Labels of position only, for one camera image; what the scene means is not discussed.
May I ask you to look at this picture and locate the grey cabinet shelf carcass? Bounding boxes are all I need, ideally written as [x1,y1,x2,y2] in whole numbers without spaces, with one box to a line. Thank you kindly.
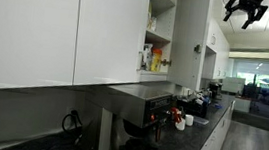
[139,0,179,87]

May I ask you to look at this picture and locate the white lower drawer cabinets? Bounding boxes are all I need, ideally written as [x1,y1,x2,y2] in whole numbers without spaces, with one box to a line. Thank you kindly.
[189,95,236,150]

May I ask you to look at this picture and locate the light grey cabinet door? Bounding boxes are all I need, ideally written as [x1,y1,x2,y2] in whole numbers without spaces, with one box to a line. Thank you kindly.
[165,0,215,92]

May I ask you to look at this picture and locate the grey door latch fitting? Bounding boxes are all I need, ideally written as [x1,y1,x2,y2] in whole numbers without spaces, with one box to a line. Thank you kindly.
[193,43,203,55]

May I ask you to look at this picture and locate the narrow white glossy cabinet door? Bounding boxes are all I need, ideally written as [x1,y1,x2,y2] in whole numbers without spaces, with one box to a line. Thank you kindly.
[70,0,150,94]

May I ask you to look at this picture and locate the black looped wall cable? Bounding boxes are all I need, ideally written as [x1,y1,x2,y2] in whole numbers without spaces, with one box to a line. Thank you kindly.
[60,108,85,136]

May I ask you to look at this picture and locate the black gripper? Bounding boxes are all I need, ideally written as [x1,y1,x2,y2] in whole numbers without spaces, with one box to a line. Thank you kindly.
[222,0,269,32]

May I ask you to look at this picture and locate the flat blue grey tray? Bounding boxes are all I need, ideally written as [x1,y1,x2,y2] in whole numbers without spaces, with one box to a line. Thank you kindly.
[192,115,210,127]

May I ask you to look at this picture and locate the plain white cup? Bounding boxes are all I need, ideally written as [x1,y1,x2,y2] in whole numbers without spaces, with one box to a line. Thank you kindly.
[183,114,195,127]

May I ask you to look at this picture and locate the black countertop appliance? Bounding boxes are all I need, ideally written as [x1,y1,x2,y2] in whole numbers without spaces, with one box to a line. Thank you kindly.
[173,89,211,120]

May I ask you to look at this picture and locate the yellow canister orange lid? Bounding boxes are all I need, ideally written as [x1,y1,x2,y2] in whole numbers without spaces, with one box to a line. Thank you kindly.
[149,47,163,73]

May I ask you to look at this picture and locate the white bottle in cabinet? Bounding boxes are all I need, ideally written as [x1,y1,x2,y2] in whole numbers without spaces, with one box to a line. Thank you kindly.
[140,43,154,72]

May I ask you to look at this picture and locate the wide white glossy cabinet door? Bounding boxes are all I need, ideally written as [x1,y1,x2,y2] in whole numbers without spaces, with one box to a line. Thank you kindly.
[0,0,82,101]

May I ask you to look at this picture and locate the white cup with red item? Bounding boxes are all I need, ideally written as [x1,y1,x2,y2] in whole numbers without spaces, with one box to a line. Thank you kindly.
[174,117,187,132]

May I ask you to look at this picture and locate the steel black coffee machine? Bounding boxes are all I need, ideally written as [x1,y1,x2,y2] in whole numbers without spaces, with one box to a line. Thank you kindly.
[79,78,175,150]

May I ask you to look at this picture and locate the small box on shelf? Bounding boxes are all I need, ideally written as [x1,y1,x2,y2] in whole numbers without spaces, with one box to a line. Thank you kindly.
[148,15,159,32]

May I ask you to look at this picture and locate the small black coffee maker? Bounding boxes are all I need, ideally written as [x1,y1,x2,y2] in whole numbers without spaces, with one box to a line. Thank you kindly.
[206,81,224,101]

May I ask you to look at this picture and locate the white office partition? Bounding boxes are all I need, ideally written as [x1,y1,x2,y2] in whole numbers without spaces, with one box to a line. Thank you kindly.
[221,75,247,96]

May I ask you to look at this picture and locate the white distant wall cabinets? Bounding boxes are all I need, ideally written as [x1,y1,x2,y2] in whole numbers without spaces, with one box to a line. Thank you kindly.
[201,18,234,83]

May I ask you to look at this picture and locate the metal door hinge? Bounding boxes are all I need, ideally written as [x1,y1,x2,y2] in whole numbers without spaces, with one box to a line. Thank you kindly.
[160,58,172,68]

